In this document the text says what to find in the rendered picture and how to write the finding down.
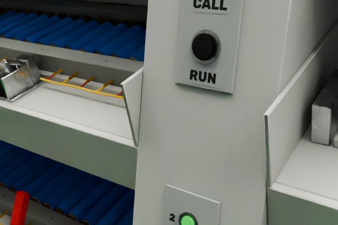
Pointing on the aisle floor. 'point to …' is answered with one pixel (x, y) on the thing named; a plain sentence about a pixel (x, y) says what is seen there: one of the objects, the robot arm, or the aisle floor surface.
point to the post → (289, 46)
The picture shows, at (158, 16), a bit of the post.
